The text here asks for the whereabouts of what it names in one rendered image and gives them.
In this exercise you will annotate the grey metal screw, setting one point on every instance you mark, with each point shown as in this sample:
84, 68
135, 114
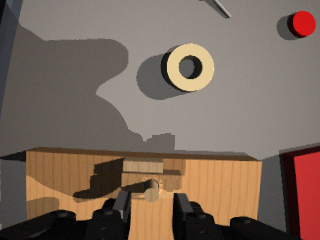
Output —
222, 8

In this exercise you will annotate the cream ring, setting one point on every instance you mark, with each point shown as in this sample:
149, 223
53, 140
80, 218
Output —
197, 54

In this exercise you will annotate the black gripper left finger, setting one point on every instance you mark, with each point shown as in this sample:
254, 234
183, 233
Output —
106, 224

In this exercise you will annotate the red rectangular tray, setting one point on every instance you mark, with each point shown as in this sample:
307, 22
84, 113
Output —
309, 192

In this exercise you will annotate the red round disc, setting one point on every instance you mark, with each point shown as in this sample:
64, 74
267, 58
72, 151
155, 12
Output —
302, 24

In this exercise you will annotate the light brown wooden board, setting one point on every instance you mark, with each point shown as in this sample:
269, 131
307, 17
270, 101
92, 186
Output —
80, 180

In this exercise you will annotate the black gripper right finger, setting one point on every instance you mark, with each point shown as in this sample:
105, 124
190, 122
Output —
241, 228

